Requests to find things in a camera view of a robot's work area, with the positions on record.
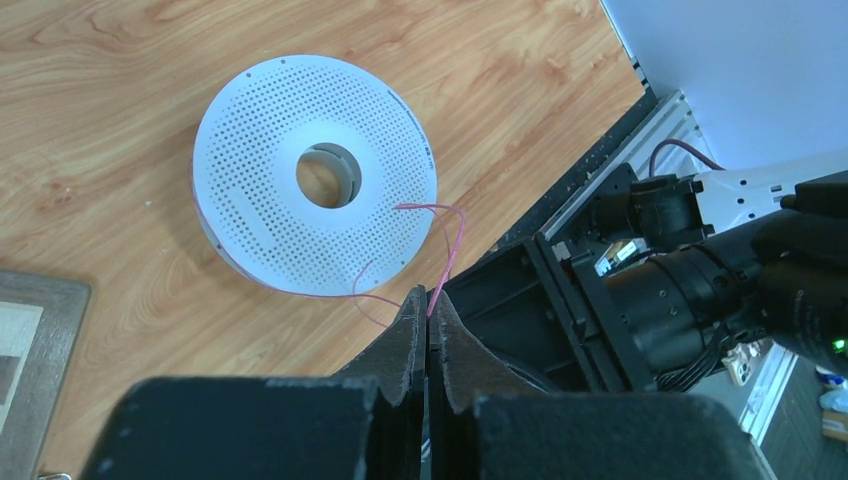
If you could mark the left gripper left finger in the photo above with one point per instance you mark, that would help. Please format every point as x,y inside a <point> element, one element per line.
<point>363,422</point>

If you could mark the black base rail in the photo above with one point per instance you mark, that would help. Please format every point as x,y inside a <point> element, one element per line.
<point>578,175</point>

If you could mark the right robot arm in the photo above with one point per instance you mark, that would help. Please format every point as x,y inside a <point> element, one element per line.
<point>640,290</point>

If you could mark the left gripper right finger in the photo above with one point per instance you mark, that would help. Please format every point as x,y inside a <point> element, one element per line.
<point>488,423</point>

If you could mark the wooden chessboard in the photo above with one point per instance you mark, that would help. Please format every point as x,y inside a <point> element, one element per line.
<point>41,318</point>

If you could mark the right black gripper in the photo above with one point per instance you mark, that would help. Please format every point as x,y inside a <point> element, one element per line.
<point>550,320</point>

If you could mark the grey perforated cable spool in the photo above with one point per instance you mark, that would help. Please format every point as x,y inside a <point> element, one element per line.
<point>312,176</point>

